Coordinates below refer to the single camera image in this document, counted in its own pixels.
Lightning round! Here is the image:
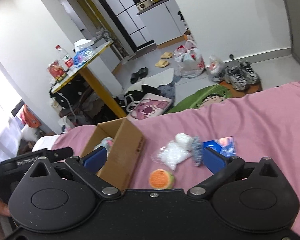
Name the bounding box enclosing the blue plastic bag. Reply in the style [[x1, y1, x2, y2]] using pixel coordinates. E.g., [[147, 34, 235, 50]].
[[72, 47, 94, 67]]

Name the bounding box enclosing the brown cardboard box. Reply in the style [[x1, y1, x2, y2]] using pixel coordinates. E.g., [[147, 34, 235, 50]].
[[81, 117, 145, 190]]

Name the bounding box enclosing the orange bag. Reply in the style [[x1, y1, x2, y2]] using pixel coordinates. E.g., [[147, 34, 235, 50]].
[[19, 104, 42, 128]]

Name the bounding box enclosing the white tissue box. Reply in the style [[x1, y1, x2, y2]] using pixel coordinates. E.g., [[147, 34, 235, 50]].
[[74, 39, 95, 53]]

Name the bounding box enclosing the grey-blue plush toy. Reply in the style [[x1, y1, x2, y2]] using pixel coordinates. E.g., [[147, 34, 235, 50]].
[[94, 137, 114, 155]]

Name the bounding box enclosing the clear water bottle red label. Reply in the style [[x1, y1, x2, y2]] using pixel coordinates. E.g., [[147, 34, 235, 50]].
[[55, 45, 74, 72]]

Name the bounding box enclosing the white bedding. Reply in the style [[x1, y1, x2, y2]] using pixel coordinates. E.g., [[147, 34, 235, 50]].
[[31, 136, 60, 153]]

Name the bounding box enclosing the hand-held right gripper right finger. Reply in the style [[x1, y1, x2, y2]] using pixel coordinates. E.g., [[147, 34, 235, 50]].
[[187, 147, 277, 200]]

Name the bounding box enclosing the grey fluffy cloth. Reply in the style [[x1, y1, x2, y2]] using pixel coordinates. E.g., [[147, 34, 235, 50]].
[[157, 75, 182, 105]]

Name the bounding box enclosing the grey knitted cloth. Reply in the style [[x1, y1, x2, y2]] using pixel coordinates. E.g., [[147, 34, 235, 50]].
[[191, 137, 204, 167]]

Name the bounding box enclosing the white shopping bag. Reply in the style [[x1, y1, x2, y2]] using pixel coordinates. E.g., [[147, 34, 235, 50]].
[[59, 119, 75, 133]]

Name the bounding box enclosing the white cable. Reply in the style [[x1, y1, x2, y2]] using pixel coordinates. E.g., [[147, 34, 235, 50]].
[[56, 92, 77, 125]]

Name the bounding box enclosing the pink bed sheet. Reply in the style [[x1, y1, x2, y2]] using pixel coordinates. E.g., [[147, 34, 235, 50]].
[[51, 80, 300, 240]]

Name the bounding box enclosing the white kitchen cabinet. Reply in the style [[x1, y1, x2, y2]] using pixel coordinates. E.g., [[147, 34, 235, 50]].
[[136, 0, 188, 47]]

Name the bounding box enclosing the red snack bag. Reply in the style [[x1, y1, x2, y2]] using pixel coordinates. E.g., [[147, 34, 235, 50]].
[[47, 59, 68, 82]]

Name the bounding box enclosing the black polka dot bag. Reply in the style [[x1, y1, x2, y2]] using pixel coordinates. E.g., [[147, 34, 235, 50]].
[[49, 74, 90, 105]]

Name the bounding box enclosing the black framed sliding door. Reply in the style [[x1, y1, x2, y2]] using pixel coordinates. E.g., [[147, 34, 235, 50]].
[[89, 0, 157, 53]]

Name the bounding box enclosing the white plastic bag red print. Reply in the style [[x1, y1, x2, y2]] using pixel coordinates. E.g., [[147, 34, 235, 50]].
[[174, 39, 205, 78]]

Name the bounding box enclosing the small desk fan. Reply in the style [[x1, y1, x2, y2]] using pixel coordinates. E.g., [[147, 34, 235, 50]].
[[96, 30, 113, 43]]

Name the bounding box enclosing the round table with yellow leg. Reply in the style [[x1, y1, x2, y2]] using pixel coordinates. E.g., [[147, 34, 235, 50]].
[[51, 41, 128, 118]]

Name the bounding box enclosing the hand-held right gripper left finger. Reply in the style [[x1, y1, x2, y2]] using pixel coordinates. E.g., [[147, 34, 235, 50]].
[[29, 147, 122, 200]]

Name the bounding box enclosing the green leaf cartoon rug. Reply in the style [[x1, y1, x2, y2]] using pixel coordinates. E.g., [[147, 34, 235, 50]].
[[169, 80, 263, 115]]

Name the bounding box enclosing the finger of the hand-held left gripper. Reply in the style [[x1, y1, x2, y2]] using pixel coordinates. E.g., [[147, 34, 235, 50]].
[[49, 147, 73, 164]]

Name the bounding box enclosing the white towel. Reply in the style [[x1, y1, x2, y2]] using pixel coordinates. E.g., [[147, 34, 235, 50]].
[[122, 67, 175, 93]]

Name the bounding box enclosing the orange burger plush toy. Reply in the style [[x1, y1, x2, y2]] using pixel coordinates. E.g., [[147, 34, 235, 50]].
[[149, 169, 175, 189]]

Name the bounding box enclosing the grey white sneaker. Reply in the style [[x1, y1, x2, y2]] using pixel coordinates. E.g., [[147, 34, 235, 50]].
[[237, 60, 260, 84], [225, 66, 249, 90]]

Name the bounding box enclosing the small clear plastic bag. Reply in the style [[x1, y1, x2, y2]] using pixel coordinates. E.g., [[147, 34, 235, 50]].
[[207, 54, 227, 82]]

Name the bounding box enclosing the black clothing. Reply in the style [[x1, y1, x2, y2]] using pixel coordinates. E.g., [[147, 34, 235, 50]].
[[115, 84, 163, 117]]

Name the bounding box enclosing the white fluffy ball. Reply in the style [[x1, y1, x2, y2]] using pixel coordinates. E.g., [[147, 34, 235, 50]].
[[175, 133, 194, 150]]

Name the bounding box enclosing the pink bear cushion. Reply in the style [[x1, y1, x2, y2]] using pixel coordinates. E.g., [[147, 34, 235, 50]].
[[127, 92, 173, 120]]

